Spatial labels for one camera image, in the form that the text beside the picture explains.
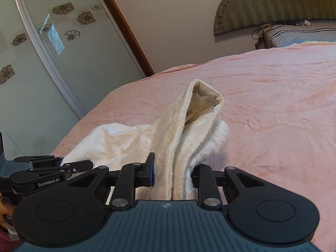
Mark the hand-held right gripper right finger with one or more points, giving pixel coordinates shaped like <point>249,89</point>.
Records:
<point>206,178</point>

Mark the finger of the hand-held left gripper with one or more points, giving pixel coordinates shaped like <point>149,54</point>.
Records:
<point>36,161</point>
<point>42,179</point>

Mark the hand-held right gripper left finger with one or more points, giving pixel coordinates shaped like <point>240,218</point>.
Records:
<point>151,170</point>

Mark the cream white towel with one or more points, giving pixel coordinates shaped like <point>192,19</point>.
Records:
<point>168,136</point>

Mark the person's left hand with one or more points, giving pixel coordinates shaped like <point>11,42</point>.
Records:
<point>6,207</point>

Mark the person's red clothing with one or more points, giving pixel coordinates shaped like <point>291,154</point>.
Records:
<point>5,242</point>

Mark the pink blanket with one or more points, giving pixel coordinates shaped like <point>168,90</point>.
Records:
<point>275,110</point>

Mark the floral glass wardrobe door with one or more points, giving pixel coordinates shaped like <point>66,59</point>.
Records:
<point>52,57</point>

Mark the grey striped pillow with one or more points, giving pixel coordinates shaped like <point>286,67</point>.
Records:
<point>309,35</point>

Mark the olive padded headboard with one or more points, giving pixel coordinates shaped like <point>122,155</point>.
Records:
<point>262,5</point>

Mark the white plug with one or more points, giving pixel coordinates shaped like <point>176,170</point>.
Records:
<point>306,23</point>

